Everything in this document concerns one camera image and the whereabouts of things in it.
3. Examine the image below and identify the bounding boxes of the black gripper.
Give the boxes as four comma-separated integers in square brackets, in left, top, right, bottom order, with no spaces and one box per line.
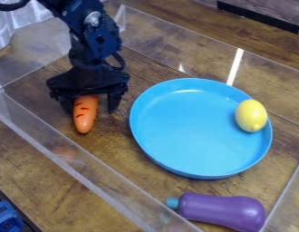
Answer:
[47,55,129,113]

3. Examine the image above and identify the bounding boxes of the orange toy carrot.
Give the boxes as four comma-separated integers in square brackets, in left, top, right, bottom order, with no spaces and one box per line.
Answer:
[72,94,99,133]

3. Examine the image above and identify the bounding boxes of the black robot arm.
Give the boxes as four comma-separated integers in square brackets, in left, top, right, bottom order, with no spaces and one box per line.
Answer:
[37,0,129,113]

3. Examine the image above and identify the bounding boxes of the blue plastic tray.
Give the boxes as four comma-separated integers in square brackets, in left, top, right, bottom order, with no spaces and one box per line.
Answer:
[129,78,274,179]

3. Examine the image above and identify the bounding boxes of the yellow toy lemon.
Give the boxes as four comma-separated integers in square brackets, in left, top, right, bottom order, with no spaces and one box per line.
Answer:
[235,99,268,132]

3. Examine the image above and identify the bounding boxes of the blue plastic crate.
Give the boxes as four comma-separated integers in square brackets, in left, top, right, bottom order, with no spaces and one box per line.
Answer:
[0,200,24,232]

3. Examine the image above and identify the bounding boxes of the dark wooden baseboard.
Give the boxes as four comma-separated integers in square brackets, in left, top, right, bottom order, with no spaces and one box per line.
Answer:
[216,0,299,34]

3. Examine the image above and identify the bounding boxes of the purple toy eggplant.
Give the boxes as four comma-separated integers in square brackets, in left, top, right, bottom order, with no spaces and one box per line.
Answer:
[165,192,267,232]

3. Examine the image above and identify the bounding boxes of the clear acrylic enclosure wall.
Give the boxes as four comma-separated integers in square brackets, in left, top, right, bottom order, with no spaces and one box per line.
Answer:
[0,0,299,232]

